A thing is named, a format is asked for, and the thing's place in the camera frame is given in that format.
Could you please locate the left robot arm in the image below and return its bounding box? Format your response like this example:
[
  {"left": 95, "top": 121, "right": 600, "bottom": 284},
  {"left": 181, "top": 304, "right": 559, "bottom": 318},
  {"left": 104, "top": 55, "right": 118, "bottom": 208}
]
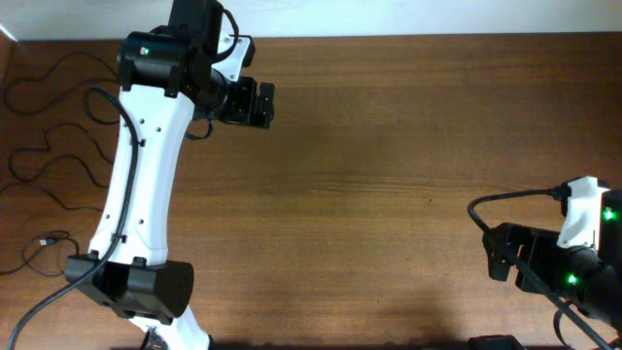
[{"left": 65, "top": 1, "right": 275, "bottom": 349}]

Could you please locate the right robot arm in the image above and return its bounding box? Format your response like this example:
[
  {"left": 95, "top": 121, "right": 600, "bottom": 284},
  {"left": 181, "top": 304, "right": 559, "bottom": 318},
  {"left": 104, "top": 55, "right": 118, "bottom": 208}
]
[{"left": 467, "top": 181, "right": 621, "bottom": 349}]

